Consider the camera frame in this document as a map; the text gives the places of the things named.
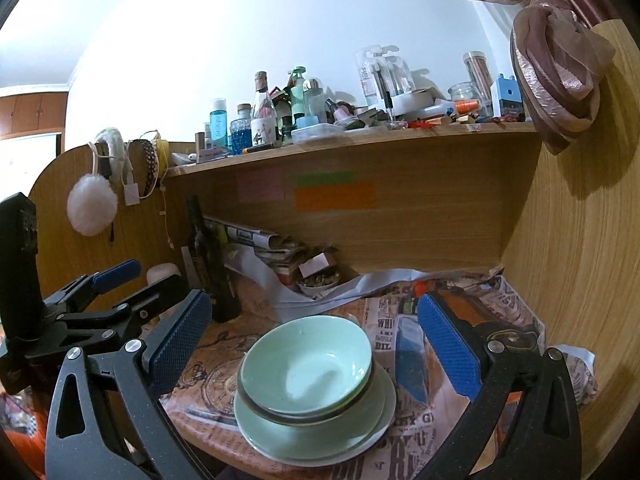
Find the clear plastic lidded box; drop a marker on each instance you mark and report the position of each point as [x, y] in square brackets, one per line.
[317, 134]

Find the green plate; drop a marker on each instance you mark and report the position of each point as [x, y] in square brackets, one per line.
[300, 432]

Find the orange sticky note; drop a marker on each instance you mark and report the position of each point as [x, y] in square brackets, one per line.
[335, 196]

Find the wooden desk shelf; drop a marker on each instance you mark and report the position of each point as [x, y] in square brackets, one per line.
[350, 145]

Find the glass jar of blue beads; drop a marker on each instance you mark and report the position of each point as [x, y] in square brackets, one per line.
[241, 135]

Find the wooden wall cabinet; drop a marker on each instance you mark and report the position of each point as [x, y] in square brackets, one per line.
[30, 110]

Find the cream candle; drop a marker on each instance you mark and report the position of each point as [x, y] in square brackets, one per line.
[162, 272]

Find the white hanging tag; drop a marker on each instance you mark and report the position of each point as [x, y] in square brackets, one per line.
[132, 195]

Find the tall jar of sticks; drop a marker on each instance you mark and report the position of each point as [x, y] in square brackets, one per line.
[477, 75]

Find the orange box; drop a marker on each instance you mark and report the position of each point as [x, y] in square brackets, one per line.
[460, 307]

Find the low glass jar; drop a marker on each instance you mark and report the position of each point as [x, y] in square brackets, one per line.
[462, 92]

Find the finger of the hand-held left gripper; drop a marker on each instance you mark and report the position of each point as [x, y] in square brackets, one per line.
[155, 297]
[117, 272]

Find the yellow headband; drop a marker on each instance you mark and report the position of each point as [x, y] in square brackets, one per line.
[162, 152]

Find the white fluffy earmuffs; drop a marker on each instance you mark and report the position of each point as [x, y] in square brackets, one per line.
[92, 205]

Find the green pump bottle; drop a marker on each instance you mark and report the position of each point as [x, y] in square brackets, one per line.
[297, 95]

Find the blue liquid bottle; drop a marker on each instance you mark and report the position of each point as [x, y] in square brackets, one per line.
[218, 125]

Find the stack of newspapers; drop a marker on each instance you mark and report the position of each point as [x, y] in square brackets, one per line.
[250, 237]

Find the clear bottle silver cap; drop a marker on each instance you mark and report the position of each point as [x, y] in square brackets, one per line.
[314, 102]

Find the beige cylinder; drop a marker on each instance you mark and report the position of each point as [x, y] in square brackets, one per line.
[200, 142]

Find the brown braided headband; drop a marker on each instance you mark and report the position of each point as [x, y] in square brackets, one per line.
[150, 165]

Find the blue pencil sharpener box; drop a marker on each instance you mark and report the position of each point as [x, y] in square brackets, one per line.
[506, 100]

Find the orange marker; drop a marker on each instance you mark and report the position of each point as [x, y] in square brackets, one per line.
[467, 104]

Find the pink sticky note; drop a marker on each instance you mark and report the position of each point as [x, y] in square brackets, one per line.
[260, 186]

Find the small white cardboard box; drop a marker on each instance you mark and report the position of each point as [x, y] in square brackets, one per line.
[317, 262]

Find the pink striped curtain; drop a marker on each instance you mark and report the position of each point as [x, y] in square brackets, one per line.
[555, 60]

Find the small bowl of trinkets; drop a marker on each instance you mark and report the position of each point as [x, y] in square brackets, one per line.
[320, 286]

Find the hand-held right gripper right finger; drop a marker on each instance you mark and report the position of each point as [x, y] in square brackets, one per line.
[450, 345]

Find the dark pen with gold ends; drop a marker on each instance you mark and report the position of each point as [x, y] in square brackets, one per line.
[260, 148]

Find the clear glass bottle illustrated label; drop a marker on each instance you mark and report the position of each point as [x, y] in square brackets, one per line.
[263, 125]

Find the clear blister pack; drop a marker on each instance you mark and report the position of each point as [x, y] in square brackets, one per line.
[372, 80]

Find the dark wine bottle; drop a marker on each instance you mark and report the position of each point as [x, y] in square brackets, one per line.
[205, 255]

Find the green bowl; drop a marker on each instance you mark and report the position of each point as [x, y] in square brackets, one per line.
[305, 360]

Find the green sticky note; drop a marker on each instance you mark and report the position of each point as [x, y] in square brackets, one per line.
[325, 178]

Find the white plate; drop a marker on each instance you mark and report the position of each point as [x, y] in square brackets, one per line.
[330, 460]

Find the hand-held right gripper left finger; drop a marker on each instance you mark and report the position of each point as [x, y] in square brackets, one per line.
[180, 340]

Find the blue round tin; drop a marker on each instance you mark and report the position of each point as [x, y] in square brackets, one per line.
[307, 121]

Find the newsprint paper mat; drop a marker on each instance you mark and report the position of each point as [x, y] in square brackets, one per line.
[400, 440]

